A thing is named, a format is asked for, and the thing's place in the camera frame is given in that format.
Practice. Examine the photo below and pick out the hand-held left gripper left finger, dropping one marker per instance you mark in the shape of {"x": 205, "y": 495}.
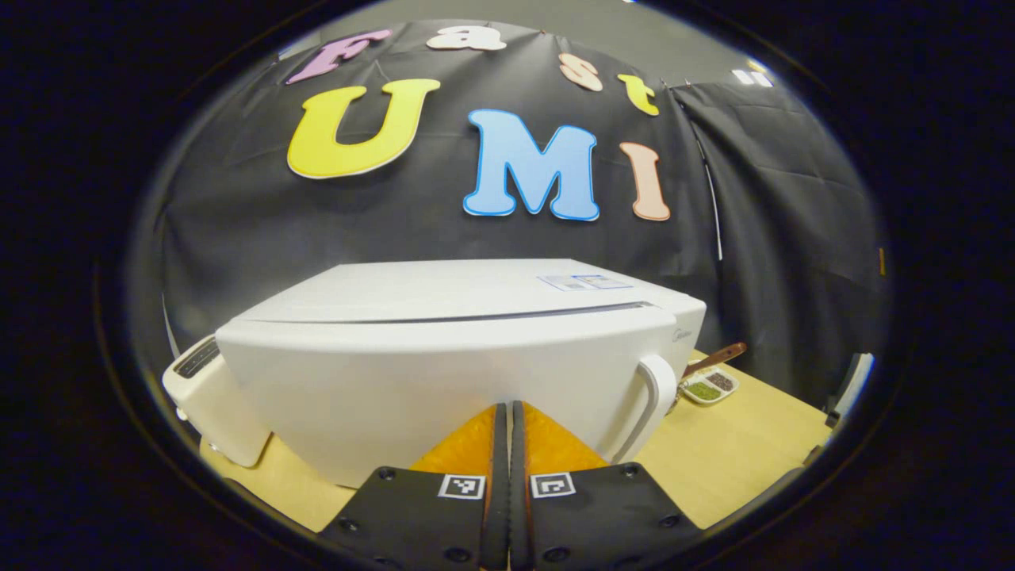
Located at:
{"x": 496, "y": 492}

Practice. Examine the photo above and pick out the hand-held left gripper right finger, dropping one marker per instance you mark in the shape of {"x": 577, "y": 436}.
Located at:
{"x": 517, "y": 492}

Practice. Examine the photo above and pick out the white microwave oven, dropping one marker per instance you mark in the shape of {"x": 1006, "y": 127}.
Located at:
{"x": 436, "y": 357}

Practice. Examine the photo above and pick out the white divided dish of beans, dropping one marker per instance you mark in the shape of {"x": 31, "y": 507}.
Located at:
{"x": 710, "y": 388}

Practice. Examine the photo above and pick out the white toaster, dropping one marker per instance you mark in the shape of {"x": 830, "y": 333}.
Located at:
{"x": 214, "y": 412}

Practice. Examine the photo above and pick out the small ceiling light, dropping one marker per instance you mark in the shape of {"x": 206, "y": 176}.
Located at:
{"x": 752, "y": 77}

